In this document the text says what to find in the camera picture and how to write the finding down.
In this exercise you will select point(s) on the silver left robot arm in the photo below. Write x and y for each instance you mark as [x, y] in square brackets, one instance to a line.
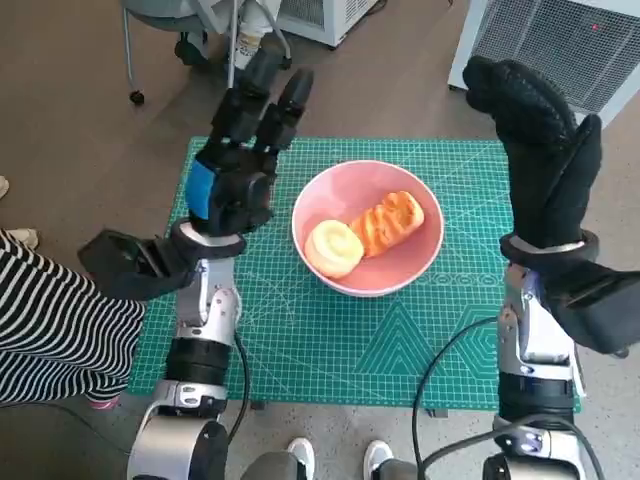
[205, 310]

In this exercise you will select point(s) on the person's white shoe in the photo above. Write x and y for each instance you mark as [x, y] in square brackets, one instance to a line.
[22, 238]

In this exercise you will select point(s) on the standing person with white shoes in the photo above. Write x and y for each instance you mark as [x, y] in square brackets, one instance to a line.
[300, 455]

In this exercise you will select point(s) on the large white mesh cabinet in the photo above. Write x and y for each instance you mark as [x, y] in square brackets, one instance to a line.
[575, 40]

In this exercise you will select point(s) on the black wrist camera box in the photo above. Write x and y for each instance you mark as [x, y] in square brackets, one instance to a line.
[595, 310]
[125, 270]

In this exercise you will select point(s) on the person's beige shoe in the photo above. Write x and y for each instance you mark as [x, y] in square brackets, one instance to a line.
[2, 187]

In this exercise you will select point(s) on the pink bowl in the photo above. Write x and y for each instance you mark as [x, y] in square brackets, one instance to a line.
[400, 265]

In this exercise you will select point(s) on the small white mesh cabinet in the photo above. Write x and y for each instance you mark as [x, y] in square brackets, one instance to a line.
[330, 20]

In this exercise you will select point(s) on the silver metal pole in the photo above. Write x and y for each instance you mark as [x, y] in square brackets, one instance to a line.
[232, 50]

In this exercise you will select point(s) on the round toy bread bun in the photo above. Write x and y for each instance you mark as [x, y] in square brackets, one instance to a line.
[332, 247]

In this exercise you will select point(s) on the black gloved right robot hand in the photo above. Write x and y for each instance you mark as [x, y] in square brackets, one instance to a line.
[545, 190]

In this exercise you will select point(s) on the pink shoe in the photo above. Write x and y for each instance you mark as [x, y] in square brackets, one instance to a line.
[104, 405]

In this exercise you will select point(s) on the black table clamp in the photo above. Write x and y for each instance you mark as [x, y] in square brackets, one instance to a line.
[257, 405]

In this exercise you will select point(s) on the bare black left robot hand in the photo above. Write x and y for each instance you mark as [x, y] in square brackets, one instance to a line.
[235, 190]

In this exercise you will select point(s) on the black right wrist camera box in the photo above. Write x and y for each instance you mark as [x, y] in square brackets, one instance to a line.
[595, 310]

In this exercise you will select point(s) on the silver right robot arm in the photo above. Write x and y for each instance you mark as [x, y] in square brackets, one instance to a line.
[530, 330]

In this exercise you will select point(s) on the seated person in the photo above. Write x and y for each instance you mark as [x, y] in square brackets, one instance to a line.
[247, 35]

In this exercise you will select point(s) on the grey office chair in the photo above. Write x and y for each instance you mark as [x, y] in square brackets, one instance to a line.
[150, 15]

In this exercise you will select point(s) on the rectangular striped toy bread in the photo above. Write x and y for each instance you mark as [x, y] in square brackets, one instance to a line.
[390, 220]

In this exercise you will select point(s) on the green cutting mat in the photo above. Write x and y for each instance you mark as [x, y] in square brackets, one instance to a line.
[310, 340]

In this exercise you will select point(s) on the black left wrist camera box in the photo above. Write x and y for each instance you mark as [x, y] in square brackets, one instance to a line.
[125, 270]

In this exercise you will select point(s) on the person in striped clothing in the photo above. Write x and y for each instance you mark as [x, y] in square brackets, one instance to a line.
[40, 320]

